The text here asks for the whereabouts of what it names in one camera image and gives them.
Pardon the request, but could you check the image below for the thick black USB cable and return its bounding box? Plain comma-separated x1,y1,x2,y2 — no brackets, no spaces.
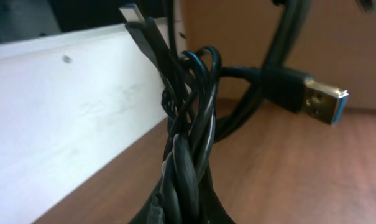
119,0,350,224

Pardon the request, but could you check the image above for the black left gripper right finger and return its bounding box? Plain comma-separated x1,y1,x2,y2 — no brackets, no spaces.
203,167,235,224

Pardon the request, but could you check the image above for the thin black USB cable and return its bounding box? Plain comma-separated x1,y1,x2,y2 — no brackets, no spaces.
161,45,222,175

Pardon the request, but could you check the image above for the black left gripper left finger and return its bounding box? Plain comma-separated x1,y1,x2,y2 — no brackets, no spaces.
129,183,165,224

